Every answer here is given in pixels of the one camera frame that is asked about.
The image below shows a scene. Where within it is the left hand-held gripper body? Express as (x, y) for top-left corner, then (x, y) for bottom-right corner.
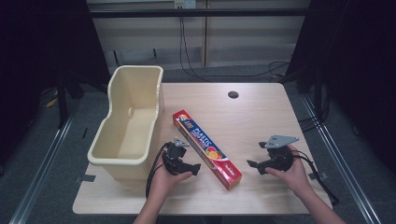
(162, 137), (191, 176)

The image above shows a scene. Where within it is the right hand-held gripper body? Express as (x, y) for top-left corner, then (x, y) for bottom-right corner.
(263, 134), (301, 173)

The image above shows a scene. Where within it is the red plastic wrap box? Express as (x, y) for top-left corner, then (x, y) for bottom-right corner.
(172, 109), (243, 191)

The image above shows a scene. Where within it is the cream plastic bin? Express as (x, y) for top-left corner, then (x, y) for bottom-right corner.
(87, 64), (165, 183)

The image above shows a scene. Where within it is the person's right hand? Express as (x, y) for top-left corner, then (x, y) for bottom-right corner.
(264, 144), (310, 199)

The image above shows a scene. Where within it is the person's left hand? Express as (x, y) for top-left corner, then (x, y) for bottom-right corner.
(148, 155), (193, 202)

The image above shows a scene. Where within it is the grey tape piece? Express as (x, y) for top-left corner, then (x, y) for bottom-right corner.
(307, 171), (329, 182)

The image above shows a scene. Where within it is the dark tape piece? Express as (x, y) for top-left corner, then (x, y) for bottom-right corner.
(74, 174), (97, 184)

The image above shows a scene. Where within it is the black curtain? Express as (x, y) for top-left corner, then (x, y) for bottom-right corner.
(0, 0), (110, 175)
(279, 0), (396, 176)

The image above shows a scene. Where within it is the black metal stand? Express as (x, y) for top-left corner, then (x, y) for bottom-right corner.
(56, 69), (70, 129)

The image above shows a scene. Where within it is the left hand-held gripper black cable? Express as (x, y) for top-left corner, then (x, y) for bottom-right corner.
(145, 142), (173, 201)

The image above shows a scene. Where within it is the hand-held gripper black cable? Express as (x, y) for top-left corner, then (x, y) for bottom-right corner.
(145, 142), (173, 201)
(291, 150), (341, 207)

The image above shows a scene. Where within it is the black floor cable bundle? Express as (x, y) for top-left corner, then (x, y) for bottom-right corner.
(297, 90), (332, 133)

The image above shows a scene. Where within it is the right hand-held gripper black cable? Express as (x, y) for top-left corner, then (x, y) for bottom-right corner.
(291, 150), (341, 207)

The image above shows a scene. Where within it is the metal floor rail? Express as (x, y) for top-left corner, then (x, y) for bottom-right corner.
(8, 113), (75, 224)
(302, 95), (383, 224)

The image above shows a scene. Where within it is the black wall cable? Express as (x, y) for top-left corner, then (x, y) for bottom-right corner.
(178, 17), (291, 83)

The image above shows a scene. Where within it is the yellow cable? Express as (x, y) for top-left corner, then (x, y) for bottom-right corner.
(46, 88), (60, 109)

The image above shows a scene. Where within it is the white wall outlet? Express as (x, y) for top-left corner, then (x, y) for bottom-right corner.
(173, 0), (197, 10)

